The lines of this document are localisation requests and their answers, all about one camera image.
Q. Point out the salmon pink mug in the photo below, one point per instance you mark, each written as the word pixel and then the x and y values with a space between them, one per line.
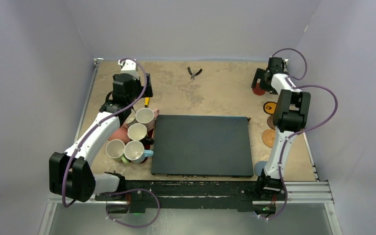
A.
pixel 120 134

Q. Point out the blue grey coaster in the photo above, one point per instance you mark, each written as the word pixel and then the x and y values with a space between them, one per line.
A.
pixel 259 166

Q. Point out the red apple coaster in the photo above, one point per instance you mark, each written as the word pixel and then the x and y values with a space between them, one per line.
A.
pixel 257 90

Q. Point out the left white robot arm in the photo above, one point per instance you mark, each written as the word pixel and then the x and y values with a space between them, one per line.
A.
pixel 70 172

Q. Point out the black pliers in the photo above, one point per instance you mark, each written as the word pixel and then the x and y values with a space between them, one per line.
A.
pixel 193 73

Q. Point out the yellow handled screwdriver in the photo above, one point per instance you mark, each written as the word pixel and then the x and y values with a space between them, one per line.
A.
pixel 146 102

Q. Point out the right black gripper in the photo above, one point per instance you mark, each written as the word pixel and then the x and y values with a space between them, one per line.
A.
pixel 258 79

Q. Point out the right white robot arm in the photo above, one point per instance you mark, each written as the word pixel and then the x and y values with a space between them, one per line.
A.
pixel 290 117

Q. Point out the dark brown wooden coaster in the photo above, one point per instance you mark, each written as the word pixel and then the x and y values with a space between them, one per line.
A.
pixel 270 122

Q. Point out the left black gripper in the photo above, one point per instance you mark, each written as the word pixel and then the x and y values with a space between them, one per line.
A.
pixel 148 93

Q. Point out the orange smiley coaster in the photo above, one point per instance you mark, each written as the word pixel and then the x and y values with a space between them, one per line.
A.
pixel 269 107

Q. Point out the dark rectangular board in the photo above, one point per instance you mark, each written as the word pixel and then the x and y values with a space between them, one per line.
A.
pixel 193 145

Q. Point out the grey white mug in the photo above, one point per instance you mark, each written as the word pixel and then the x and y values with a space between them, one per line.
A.
pixel 130 121

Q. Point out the pink handled white mug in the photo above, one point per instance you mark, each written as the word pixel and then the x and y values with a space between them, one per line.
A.
pixel 147 117

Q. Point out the black handled white mug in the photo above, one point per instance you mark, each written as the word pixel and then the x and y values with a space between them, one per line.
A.
pixel 139 132

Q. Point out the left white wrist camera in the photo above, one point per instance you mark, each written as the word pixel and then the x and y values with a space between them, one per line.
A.
pixel 130 67

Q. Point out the green handled white mug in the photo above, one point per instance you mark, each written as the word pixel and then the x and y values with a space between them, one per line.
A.
pixel 115 150

